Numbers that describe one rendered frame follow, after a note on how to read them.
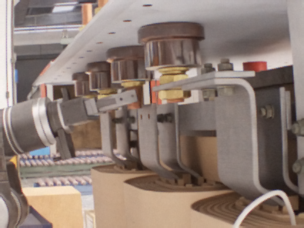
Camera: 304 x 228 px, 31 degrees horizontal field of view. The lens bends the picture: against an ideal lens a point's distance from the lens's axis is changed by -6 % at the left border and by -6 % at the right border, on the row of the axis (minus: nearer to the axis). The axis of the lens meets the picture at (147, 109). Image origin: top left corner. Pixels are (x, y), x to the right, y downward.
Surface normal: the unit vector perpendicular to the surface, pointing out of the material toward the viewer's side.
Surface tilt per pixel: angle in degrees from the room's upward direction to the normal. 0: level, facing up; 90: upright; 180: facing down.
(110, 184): 90
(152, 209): 90
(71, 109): 90
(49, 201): 90
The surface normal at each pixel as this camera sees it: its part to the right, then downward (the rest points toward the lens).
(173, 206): -0.54, 0.02
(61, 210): 0.26, -0.04
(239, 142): -0.96, 0.05
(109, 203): -0.76, 0.04
